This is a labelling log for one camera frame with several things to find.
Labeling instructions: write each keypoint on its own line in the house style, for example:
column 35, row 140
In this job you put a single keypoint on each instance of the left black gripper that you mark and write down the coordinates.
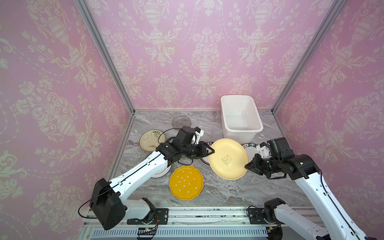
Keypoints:
column 203, row 150

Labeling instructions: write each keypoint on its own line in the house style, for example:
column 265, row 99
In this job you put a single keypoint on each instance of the cream plate with willow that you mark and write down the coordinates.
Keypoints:
column 150, row 140

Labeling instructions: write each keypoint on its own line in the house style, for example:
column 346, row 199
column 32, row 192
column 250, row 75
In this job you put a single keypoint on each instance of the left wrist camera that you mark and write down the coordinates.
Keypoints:
column 198, row 134

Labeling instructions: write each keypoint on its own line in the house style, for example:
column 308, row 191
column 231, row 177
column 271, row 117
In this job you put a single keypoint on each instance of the aluminium mounting rail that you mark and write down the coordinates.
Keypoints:
column 220, row 223

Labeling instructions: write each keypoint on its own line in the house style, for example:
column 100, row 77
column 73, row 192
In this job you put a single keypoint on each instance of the corner aluminium post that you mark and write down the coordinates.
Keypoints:
column 101, row 46
column 319, row 35

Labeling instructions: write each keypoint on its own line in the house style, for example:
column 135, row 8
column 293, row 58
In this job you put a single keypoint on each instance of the white plastic bin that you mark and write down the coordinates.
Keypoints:
column 241, row 120

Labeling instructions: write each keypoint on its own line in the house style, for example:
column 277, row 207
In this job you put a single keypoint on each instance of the right corner aluminium post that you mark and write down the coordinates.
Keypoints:
column 319, row 35

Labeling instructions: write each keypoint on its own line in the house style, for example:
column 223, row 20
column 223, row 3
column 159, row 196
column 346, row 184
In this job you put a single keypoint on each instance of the white plate green lettered rim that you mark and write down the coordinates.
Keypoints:
column 251, row 149

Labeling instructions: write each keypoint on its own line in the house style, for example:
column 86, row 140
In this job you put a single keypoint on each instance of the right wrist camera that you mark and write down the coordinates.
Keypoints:
column 263, row 150

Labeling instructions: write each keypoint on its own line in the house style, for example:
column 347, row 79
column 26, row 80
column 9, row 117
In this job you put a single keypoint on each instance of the left corner aluminium post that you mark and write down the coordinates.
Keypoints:
column 101, row 46

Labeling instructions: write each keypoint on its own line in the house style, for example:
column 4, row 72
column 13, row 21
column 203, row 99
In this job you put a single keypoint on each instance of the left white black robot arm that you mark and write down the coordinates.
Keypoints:
column 110, row 199

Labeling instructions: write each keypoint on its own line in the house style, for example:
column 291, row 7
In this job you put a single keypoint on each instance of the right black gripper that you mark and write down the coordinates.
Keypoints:
column 256, row 165

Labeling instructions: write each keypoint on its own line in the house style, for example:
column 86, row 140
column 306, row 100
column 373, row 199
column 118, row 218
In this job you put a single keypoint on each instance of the white plate green cloud motif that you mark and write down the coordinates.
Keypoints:
column 161, row 174

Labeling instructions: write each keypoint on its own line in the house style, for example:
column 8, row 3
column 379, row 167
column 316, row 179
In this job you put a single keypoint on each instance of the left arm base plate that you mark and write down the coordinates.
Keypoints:
column 157, row 216

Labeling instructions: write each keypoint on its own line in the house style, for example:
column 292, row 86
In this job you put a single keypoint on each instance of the pale yellow bear plate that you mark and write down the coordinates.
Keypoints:
column 229, row 159

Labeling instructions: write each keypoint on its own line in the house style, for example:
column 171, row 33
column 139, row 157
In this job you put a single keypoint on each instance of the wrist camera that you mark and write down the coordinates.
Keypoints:
column 263, row 150
column 198, row 134

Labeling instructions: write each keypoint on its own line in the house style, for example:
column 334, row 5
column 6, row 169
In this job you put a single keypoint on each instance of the grey smoked glass plate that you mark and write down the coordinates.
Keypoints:
column 181, row 121

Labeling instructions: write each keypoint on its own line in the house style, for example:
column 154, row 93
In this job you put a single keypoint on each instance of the white plate green red rim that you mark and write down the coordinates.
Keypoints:
column 205, row 160

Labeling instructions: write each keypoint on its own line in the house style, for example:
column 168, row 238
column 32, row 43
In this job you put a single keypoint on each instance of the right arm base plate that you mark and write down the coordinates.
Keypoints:
column 259, row 216

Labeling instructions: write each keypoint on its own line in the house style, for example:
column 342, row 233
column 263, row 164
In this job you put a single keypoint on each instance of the yellow scalloped dotted plate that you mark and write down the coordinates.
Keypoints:
column 186, row 183

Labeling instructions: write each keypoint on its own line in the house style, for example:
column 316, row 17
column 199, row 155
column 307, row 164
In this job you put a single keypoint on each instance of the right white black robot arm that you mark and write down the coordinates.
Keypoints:
column 338, row 225

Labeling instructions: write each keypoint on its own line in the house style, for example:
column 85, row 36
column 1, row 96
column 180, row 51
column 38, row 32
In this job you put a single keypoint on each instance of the clear glass plate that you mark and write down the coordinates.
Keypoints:
column 207, row 137

